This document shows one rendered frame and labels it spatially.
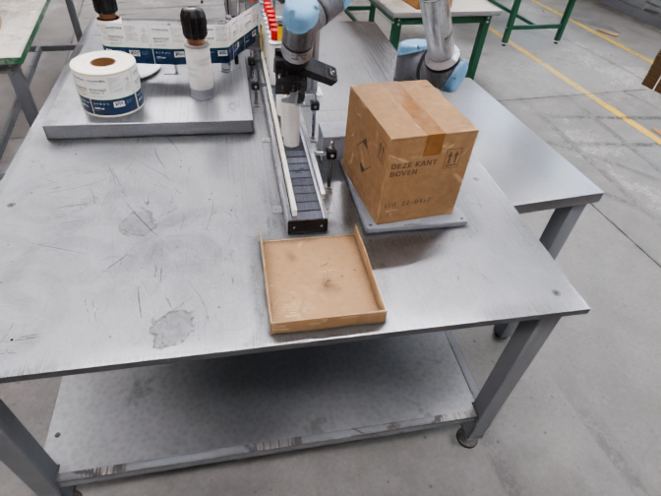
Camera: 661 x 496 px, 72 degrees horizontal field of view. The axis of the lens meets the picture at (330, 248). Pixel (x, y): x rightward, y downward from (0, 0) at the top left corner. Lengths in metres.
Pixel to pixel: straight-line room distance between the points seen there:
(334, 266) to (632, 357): 1.66
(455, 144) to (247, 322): 0.67
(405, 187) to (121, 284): 0.74
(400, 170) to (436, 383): 0.85
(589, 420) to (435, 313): 1.19
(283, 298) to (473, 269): 0.50
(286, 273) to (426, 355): 0.82
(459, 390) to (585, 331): 0.91
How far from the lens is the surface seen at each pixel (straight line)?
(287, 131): 1.48
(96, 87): 1.72
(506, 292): 1.23
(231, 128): 1.68
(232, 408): 1.64
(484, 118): 1.99
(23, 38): 2.78
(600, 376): 2.34
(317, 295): 1.10
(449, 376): 1.77
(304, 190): 1.32
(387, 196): 1.22
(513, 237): 1.40
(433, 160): 1.22
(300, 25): 1.09
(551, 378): 2.22
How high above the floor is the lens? 1.66
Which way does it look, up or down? 43 degrees down
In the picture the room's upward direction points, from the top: 5 degrees clockwise
